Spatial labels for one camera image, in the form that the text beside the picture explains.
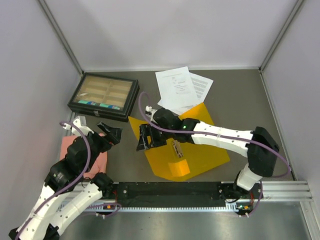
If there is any grey slotted cable duct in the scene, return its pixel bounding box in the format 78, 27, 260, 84
84, 202, 251, 213

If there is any right aluminium frame post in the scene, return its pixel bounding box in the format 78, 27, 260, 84
258, 0, 306, 74

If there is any pink folded cloth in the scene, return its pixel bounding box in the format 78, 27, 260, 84
60, 135, 108, 179

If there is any black compartment display box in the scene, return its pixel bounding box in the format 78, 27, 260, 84
67, 72, 140, 122

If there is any aluminium frame post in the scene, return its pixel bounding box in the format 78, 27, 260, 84
36, 0, 83, 75
258, 0, 306, 74

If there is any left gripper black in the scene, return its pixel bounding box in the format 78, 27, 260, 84
84, 121, 123, 172

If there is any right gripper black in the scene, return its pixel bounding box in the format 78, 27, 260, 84
137, 123, 174, 152

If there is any metal folder clip mechanism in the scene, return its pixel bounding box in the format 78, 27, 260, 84
172, 140, 184, 158

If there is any left aluminium frame post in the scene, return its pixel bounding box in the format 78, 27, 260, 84
36, 0, 83, 75

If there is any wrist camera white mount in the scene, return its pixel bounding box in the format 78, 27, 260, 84
59, 115, 94, 137
145, 105, 158, 123

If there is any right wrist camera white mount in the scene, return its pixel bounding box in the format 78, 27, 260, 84
145, 105, 158, 123

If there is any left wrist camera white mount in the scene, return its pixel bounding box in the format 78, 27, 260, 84
59, 115, 94, 137

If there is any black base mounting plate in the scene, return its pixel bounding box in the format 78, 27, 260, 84
109, 181, 241, 208

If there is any teal tube right in box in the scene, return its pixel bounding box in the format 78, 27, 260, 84
99, 103, 122, 110

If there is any teal tube left in box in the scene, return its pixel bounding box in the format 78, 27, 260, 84
78, 100, 97, 106

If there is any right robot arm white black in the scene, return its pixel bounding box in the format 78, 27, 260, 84
136, 106, 279, 200

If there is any teal tube in box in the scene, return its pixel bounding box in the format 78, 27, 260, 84
99, 103, 122, 110
78, 100, 97, 106

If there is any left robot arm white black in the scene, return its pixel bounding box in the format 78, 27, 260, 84
8, 118, 122, 240

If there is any aluminium front rail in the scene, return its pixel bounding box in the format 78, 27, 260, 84
261, 181, 313, 202

